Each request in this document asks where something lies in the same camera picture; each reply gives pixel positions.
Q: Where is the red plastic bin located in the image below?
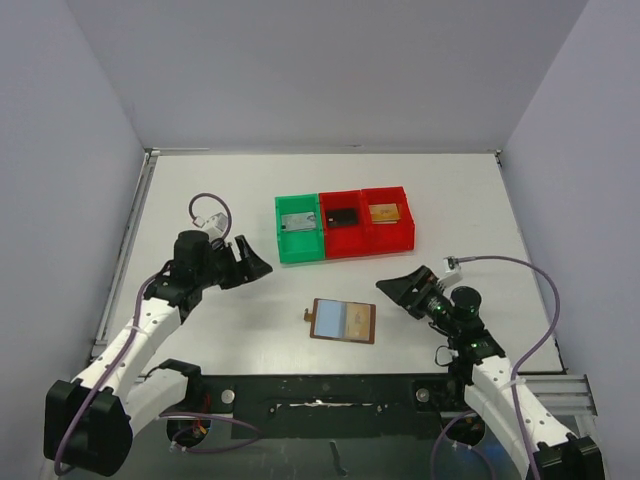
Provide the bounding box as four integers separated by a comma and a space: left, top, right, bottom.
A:
319, 190, 371, 260
361, 186, 415, 254

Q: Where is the silver card in green bin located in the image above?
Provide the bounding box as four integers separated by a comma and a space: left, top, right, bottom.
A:
280, 212, 317, 232

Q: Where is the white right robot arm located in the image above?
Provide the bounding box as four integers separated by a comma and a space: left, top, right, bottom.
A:
376, 257, 606, 479

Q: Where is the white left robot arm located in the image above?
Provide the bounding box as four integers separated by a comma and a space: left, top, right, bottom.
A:
43, 230, 273, 477

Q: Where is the black card in red bin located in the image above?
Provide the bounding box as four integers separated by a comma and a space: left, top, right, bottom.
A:
325, 208, 359, 228

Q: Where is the aluminium left frame rail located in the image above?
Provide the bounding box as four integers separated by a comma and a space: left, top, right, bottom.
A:
89, 148, 159, 362

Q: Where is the aluminium front frame rail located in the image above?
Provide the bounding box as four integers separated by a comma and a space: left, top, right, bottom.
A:
525, 374, 598, 416

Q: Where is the brown leather card holder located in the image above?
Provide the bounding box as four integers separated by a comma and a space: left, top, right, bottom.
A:
303, 298, 377, 345

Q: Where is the red plastic bin right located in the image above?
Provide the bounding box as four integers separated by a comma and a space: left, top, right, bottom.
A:
361, 186, 415, 254

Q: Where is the green plastic bin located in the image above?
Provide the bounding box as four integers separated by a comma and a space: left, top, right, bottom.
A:
275, 193, 325, 264

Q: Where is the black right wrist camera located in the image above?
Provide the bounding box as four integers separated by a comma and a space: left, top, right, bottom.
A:
451, 286, 482, 319

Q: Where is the aluminium frame rail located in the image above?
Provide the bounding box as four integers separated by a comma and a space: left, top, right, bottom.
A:
525, 374, 598, 416
89, 148, 159, 362

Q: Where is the gold card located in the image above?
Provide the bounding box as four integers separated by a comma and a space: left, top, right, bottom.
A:
369, 203, 401, 225
344, 303, 371, 341

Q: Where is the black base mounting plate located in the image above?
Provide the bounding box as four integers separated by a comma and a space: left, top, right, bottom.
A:
143, 372, 506, 441

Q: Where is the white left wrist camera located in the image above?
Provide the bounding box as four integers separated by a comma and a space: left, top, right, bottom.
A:
192, 212, 229, 241

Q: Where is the red plastic bin middle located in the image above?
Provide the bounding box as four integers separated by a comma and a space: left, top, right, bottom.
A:
319, 190, 371, 260

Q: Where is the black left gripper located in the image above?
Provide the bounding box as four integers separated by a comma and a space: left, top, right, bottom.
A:
196, 235, 270, 289

